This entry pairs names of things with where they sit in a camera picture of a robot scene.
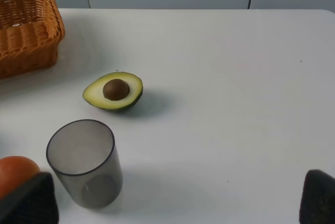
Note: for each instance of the grey translucent plastic cup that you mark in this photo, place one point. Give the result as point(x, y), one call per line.
point(84, 157)

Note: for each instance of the orange red tomato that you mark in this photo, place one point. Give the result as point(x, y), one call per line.
point(16, 170)

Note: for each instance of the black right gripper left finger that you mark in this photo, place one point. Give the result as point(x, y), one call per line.
point(32, 202)

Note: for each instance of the halved avocado with pit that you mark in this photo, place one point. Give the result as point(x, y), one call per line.
point(114, 91)

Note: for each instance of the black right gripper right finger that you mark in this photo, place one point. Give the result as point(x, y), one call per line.
point(317, 203)

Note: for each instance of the brown wicker basket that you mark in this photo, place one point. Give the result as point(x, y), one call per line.
point(31, 31)

